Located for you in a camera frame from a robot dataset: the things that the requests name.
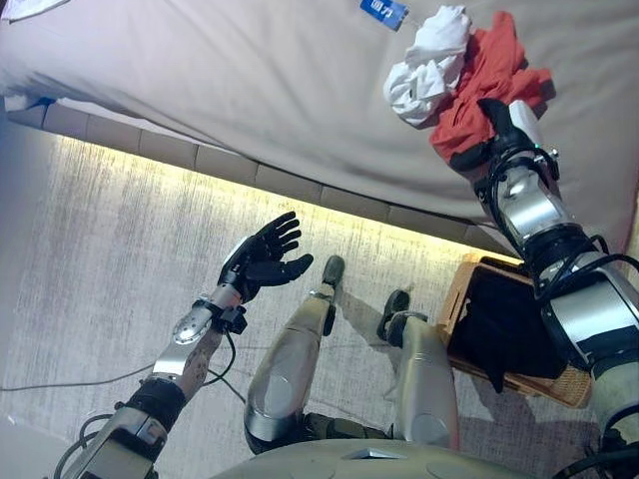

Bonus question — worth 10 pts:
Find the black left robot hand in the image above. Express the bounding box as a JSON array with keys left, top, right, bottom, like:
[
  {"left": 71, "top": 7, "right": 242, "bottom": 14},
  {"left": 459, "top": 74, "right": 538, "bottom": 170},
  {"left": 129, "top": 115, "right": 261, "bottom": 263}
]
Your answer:
[{"left": 218, "top": 211, "right": 315, "bottom": 303}]

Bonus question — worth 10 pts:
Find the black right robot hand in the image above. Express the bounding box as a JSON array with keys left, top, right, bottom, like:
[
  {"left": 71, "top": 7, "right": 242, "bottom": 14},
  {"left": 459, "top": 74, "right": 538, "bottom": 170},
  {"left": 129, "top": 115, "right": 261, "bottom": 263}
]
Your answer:
[{"left": 448, "top": 97, "right": 546, "bottom": 173}]

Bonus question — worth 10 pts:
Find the red garment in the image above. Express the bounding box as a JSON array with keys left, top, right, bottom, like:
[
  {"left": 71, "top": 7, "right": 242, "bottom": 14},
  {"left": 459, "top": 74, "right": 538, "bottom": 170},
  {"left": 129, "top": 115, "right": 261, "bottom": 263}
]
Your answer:
[{"left": 429, "top": 10, "right": 555, "bottom": 164}]

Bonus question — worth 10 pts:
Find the white garment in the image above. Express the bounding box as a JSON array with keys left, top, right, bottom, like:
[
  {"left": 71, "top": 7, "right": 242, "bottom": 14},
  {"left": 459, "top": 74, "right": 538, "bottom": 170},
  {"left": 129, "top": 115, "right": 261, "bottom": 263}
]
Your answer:
[{"left": 382, "top": 4, "right": 476, "bottom": 129}]

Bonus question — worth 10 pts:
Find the black garment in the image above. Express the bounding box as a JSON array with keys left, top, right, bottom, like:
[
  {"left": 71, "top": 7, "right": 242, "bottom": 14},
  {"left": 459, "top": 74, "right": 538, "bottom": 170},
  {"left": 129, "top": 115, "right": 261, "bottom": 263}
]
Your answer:
[{"left": 447, "top": 262, "right": 569, "bottom": 395}]

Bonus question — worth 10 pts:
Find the grey bed mattress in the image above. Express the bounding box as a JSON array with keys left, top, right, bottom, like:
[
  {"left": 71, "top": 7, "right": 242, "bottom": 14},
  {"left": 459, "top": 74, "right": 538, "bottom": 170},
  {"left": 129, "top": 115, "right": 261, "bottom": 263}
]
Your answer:
[{"left": 0, "top": 0, "right": 639, "bottom": 256}]

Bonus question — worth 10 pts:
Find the woven wicker basket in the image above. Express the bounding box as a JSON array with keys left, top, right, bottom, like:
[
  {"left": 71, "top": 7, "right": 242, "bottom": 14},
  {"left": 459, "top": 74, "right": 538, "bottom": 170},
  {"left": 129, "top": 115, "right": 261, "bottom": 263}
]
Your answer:
[{"left": 436, "top": 252, "right": 594, "bottom": 410}]

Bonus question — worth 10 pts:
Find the light grey bed sheet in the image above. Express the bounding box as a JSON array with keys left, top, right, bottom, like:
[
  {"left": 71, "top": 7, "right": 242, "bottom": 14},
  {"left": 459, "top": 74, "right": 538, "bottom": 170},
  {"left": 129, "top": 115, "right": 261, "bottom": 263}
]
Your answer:
[{"left": 0, "top": 0, "right": 72, "bottom": 22}]

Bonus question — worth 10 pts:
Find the silver left robot leg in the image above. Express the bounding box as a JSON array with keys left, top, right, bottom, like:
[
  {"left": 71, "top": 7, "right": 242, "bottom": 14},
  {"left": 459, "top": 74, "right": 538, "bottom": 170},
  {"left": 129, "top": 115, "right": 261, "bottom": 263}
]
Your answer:
[{"left": 243, "top": 254, "right": 347, "bottom": 456}]

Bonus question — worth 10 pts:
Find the silver robot leg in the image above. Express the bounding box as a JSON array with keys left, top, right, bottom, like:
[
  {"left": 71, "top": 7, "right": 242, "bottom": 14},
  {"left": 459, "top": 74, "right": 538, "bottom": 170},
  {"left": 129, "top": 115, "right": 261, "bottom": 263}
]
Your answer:
[
  {"left": 243, "top": 254, "right": 347, "bottom": 456},
  {"left": 375, "top": 288, "right": 461, "bottom": 449}
]

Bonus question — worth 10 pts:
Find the robot legs and torso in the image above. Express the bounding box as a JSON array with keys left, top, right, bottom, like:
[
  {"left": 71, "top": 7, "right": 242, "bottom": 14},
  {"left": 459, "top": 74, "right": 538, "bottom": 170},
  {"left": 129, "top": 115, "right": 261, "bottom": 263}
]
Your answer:
[{"left": 0, "top": 134, "right": 639, "bottom": 479}]

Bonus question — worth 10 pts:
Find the blue tag card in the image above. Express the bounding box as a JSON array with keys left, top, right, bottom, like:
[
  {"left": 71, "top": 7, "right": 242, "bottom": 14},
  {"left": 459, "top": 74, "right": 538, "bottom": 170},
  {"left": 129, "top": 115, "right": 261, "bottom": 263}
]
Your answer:
[{"left": 358, "top": 0, "right": 411, "bottom": 33}]

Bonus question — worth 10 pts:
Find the silver right robot leg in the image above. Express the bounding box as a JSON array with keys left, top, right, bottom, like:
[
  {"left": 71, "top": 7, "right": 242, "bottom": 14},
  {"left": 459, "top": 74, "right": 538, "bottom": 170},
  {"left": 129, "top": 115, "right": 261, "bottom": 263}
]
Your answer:
[{"left": 375, "top": 288, "right": 461, "bottom": 449}]

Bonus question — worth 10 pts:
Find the grey robot torso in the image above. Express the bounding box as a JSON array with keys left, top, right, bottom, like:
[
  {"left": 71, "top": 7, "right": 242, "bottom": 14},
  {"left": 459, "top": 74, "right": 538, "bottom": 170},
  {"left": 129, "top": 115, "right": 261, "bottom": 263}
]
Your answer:
[{"left": 208, "top": 437, "right": 543, "bottom": 479}]

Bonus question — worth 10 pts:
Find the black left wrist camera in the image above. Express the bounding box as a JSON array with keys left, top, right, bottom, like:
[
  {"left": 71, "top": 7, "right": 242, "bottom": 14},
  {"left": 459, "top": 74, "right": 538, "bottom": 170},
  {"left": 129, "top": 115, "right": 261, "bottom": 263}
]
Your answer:
[{"left": 221, "top": 305, "right": 250, "bottom": 336}]

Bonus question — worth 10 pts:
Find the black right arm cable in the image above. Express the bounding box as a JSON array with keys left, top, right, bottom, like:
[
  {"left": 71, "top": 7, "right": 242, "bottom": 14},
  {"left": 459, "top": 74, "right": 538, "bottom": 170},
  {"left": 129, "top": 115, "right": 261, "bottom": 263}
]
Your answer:
[{"left": 472, "top": 158, "right": 639, "bottom": 301}]

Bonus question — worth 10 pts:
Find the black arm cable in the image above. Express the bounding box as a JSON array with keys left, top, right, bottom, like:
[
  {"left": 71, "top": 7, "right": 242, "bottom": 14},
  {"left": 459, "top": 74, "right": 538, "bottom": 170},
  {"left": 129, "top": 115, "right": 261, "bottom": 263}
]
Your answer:
[
  {"left": 206, "top": 328, "right": 250, "bottom": 406},
  {"left": 472, "top": 158, "right": 639, "bottom": 301}
]

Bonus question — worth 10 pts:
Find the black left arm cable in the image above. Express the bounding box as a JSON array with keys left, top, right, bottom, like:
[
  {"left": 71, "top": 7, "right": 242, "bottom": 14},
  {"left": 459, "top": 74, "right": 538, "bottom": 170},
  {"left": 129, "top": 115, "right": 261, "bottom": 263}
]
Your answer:
[{"left": 206, "top": 328, "right": 250, "bottom": 406}]

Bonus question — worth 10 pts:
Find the padded beige bed frame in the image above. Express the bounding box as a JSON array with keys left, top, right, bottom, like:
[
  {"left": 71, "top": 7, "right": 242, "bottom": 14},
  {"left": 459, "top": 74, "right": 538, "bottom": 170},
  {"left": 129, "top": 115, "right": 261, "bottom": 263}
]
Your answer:
[{"left": 3, "top": 96, "right": 526, "bottom": 266}]

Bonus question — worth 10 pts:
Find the thin floor cable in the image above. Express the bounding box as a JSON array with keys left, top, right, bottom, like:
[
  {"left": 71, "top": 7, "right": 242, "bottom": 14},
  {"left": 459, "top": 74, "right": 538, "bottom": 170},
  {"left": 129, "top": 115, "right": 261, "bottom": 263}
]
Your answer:
[{"left": 0, "top": 362, "right": 157, "bottom": 394}]

